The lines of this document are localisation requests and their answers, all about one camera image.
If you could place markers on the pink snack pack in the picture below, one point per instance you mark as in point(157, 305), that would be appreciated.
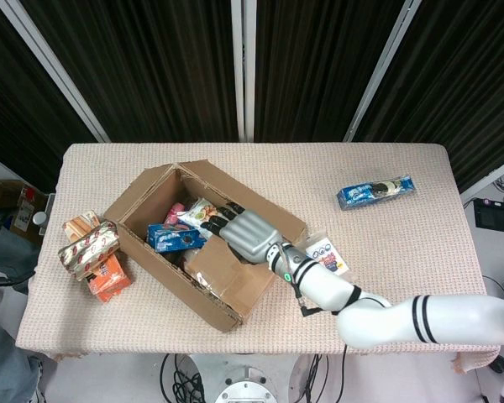
point(175, 213)

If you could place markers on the white frame post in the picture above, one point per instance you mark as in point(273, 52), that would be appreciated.
point(54, 71)
point(380, 71)
point(243, 71)

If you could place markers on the black electronic device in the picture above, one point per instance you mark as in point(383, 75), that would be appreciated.
point(497, 215)

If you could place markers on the white food-print snack bag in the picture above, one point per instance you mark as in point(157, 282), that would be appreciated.
point(199, 212)

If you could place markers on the beige woven tablecloth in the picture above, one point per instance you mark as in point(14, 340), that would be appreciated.
point(382, 260)

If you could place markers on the brown cardboard box with red print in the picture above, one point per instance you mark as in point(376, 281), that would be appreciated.
point(8, 205)

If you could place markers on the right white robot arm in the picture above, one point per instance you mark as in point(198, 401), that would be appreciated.
point(361, 310)

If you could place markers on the orange striped wafer pack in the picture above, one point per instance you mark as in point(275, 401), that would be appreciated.
point(80, 224)

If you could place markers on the black pleated curtain panel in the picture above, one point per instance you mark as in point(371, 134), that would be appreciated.
point(466, 84)
point(12, 105)
point(151, 67)
point(311, 67)

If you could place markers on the gold red-printed snack bag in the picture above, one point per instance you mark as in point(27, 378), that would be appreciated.
point(88, 249)

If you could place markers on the orange carton box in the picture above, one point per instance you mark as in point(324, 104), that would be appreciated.
point(109, 281)

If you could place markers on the brown cardboard shipping box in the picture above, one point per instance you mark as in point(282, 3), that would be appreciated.
point(235, 294)

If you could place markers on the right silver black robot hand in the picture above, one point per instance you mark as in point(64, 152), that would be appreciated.
point(248, 235)

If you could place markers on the white silver robot base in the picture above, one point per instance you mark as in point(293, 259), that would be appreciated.
point(245, 384)

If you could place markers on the blue cookie pack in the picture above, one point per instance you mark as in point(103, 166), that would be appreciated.
point(374, 192)

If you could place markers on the small blue cookie box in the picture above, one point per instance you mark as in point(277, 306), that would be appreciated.
point(172, 237)

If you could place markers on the white clear snack pack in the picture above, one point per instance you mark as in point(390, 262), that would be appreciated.
point(325, 256)

